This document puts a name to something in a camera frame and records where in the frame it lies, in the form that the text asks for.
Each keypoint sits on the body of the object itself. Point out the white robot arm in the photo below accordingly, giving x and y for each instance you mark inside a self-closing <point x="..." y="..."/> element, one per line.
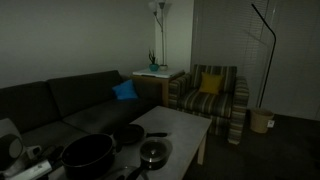
<point x="6" y="128"/>

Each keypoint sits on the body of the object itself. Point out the teal pot with plant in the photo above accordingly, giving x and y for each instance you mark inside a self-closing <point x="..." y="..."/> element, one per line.
<point x="153" y="67"/>

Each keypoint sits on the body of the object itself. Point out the large black cooking pot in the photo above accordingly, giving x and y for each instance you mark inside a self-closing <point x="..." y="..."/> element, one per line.
<point x="86" y="156"/>

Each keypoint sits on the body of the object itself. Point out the wooden side table white top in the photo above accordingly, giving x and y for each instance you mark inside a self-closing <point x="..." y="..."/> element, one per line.
<point x="156" y="78"/>

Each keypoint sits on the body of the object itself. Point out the small white cup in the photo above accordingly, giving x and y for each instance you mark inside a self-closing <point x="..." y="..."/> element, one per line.
<point x="163" y="67"/>

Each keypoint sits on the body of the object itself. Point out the blue throw pillow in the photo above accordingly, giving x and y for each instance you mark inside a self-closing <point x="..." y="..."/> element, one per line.
<point x="125" y="90"/>

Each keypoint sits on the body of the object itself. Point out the white coffee table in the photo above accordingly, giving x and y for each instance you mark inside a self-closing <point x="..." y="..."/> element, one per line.
<point x="180" y="130"/>

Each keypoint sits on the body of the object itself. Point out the striped armchair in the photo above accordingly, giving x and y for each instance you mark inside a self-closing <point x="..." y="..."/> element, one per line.
<point x="206" y="103"/>

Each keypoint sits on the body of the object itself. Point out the yellow cushion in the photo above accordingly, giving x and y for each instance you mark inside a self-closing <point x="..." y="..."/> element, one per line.
<point x="211" y="84"/>

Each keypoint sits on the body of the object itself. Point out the black frying pan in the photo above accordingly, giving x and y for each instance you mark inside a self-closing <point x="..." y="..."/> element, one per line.
<point x="128" y="134"/>

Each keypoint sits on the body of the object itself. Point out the multi-head white floor lamp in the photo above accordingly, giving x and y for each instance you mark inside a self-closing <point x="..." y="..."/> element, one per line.
<point x="162" y="33"/>

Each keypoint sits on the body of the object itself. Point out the small glass saucepan lid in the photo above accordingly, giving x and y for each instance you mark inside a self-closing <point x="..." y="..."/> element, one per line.
<point x="155" y="150"/>

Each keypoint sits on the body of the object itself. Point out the small metal saucepan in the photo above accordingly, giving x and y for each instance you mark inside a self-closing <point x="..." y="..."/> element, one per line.
<point x="155" y="165"/>

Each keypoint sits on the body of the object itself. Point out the dark grey fabric sofa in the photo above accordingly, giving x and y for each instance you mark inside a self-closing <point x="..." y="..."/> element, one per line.
<point x="83" y="96"/>

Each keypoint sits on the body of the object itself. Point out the window blinds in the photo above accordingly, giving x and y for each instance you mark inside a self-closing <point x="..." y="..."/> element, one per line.
<point x="230" y="40"/>

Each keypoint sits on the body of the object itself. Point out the beige waste bin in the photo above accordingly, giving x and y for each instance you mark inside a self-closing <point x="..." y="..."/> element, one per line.
<point x="260" y="121"/>

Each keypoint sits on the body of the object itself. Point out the small white box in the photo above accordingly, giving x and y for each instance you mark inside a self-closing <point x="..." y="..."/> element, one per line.
<point x="270" y="123"/>

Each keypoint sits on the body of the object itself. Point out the black arc floor lamp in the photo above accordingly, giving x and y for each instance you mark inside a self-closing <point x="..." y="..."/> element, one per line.
<point x="271" y="56"/>

